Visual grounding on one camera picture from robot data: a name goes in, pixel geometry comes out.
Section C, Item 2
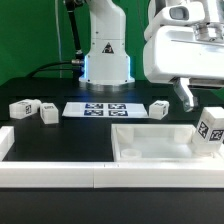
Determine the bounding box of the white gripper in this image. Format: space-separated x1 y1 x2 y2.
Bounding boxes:
143 26 224 112

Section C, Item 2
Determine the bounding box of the white square table top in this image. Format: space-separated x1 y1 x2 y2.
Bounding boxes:
111 124 224 162

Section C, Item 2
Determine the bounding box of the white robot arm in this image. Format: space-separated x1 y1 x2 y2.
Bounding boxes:
79 0 224 112

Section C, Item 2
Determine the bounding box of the white U-shaped obstacle fence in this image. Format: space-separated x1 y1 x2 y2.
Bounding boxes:
0 126 224 188

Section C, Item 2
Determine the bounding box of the white sheet with markers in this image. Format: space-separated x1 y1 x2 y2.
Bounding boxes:
63 102 147 118

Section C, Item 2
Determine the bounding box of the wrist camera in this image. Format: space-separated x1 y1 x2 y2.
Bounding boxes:
143 0 224 39

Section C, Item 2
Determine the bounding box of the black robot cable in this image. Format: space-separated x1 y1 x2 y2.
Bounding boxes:
25 0 86 79

